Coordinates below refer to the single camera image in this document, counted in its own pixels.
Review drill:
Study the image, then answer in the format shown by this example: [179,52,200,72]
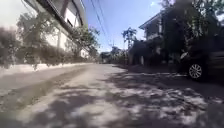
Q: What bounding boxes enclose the grey concrete road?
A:
[0,63,224,128]

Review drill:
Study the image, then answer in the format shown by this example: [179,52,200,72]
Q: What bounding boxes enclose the palm tree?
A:
[121,27,138,52]

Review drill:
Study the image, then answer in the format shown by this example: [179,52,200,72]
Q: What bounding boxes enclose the dark two-storey building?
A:
[128,9,181,66]

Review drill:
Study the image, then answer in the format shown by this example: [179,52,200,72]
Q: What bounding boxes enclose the white building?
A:
[0,0,92,62]

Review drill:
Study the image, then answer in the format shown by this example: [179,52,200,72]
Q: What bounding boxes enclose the row of bushes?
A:
[0,12,102,70]

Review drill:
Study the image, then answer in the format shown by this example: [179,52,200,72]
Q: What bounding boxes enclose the large dark trees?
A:
[159,0,224,64]

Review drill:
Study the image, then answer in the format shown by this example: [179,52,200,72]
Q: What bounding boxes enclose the dark car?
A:
[177,33,224,83]

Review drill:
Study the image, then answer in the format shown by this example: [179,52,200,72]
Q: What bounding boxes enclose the overhead wires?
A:
[89,0,115,48]

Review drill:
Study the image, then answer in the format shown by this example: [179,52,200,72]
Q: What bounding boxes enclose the pale low kerb wall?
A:
[0,61,92,78]

